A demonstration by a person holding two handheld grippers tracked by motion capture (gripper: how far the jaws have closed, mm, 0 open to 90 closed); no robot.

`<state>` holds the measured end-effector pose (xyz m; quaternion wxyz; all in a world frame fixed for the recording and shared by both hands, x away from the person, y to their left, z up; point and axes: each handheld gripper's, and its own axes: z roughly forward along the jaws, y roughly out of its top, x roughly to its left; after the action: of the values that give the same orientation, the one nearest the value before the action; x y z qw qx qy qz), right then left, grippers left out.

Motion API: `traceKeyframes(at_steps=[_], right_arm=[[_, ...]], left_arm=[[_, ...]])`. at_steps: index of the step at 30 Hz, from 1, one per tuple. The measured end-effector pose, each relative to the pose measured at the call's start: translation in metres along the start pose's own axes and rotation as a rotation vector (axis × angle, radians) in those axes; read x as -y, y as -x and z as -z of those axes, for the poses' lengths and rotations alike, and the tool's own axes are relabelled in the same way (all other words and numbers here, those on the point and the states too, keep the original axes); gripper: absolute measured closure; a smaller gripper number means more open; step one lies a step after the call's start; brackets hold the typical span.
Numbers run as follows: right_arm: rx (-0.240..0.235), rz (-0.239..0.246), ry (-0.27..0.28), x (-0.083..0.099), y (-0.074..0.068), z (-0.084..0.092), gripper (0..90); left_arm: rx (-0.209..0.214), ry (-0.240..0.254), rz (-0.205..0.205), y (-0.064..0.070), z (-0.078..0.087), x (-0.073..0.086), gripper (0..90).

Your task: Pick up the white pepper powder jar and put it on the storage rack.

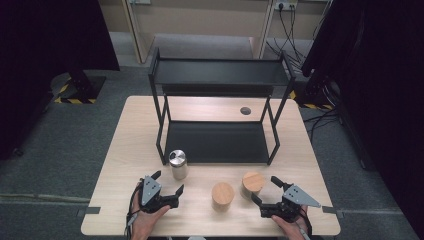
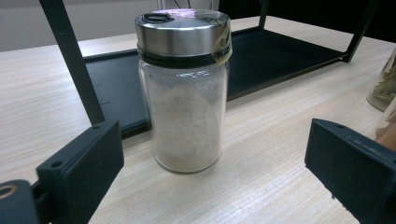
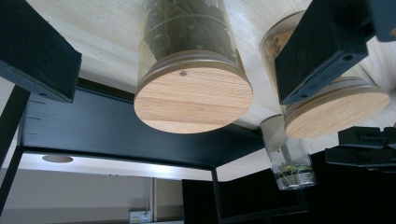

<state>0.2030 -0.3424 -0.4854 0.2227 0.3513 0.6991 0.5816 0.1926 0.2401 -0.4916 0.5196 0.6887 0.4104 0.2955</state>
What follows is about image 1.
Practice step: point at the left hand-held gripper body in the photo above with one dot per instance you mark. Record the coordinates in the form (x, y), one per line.
(150, 191)

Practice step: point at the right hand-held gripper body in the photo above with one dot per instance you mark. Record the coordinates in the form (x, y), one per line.
(296, 198)

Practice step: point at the powder jar with metal lid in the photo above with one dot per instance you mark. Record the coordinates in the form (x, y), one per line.
(178, 165)

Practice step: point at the cinnamon jar with wooden lid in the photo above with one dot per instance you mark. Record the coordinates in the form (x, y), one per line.
(222, 196)

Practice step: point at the black metal two-tier rack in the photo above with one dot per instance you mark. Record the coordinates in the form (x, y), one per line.
(216, 141)

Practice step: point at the person's left hand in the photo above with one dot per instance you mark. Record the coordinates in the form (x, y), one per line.
(143, 221)

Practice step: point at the person's right hand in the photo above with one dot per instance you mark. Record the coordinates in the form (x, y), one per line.
(295, 230)

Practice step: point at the grey tape patch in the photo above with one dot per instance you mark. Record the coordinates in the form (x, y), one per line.
(90, 210)
(330, 210)

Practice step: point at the round grey table grommet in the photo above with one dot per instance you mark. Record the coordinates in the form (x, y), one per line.
(245, 111)

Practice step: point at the stand base with striped tape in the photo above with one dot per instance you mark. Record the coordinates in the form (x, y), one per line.
(315, 93)
(80, 88)

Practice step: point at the dark curtain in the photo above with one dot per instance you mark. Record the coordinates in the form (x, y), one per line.
(40, 66)
(383, 83)

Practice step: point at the beige wooden cabinet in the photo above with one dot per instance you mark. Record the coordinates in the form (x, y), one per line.
(200, 16)

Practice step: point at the white wall socket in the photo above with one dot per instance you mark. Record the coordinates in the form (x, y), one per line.
(285, 5)

